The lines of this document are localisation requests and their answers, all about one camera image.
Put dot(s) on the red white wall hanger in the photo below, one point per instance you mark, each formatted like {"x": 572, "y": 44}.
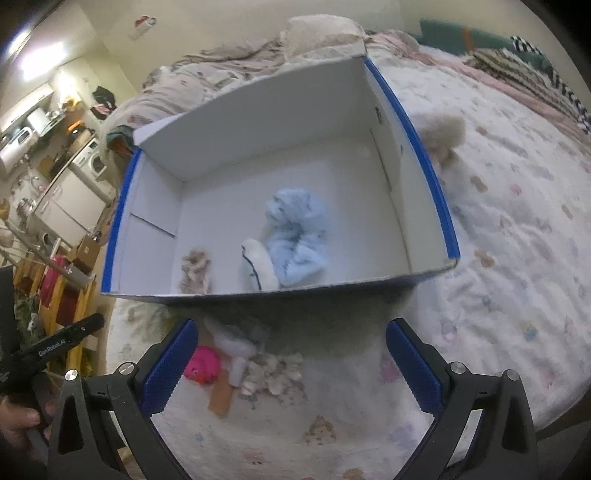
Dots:
{"x": 145, "y": 22}

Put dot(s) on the green padded headboard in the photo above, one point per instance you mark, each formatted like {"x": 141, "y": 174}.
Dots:
{"x": 443, "y": 34}

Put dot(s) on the white rolled sock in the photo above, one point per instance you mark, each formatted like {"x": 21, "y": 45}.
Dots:
{"x": 258, "y": 267}

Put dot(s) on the white water heater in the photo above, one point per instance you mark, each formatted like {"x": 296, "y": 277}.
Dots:
{"x": 14, "y": 152}

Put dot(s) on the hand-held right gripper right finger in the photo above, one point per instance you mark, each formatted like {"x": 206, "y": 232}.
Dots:
{"x": 415, "y": 364}

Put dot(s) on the yellow wooden rack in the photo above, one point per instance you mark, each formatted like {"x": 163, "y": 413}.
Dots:
{"x": 51, "y": 295}

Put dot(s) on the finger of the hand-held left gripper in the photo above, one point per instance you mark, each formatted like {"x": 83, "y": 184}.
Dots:
{"x": 60, "y": 339}

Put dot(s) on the person's left hand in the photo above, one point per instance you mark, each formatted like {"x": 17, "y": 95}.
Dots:
{"x": 16, "y": 422}

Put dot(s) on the pink blanket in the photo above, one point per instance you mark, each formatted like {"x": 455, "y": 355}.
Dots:
{"x": 498, "y": 81}

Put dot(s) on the cardboard box on floor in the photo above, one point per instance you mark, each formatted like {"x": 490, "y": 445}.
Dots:
{"x": 87, "y": 253}

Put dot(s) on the brown crochet blanket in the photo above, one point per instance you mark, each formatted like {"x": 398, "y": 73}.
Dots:
{"x": 512, "y": 67}

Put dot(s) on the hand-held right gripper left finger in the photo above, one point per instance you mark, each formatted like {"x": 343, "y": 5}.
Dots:
{"x": 168, "y": 364}

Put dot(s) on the white kitchen cabinet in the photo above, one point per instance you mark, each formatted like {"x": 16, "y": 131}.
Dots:
{"x": 69, "y": 203}

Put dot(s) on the cream plush toy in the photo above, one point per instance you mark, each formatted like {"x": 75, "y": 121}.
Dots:
{"x": 443, "y": 131}

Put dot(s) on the cream textured pillow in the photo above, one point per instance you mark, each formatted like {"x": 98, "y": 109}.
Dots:
{"x": 323, "y": 39}

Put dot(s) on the clear plastic bag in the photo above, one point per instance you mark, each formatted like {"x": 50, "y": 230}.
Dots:
{"x": 238, "y": 339}

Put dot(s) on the white cardboard box blue rim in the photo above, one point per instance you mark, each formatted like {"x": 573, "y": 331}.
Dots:
{"x": 286, "y": 152}

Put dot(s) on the small brown fuzzy scrunchie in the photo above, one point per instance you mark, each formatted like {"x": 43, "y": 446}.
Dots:
{"x": 196, "y": 272}

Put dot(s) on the pink round plush ball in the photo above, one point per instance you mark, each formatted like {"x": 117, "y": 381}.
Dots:
{"x": 203, "y": 364}

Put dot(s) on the dark hanging clothes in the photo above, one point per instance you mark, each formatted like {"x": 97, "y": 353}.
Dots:
{"x": 102, "y": 101}

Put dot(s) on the beige printed quilt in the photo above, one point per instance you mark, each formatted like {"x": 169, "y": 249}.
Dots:
{"x": 184, "y": 87}

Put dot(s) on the white washing machine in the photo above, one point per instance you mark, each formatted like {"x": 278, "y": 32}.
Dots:
{"x": 92, "y": 159}

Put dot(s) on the cream ruffled scrunchie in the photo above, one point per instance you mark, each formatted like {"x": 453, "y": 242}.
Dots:
{"x": 277, "y": 376}

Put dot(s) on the brown cardboard tag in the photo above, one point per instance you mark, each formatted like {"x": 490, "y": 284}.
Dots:
{"x": 220, "y": 397}

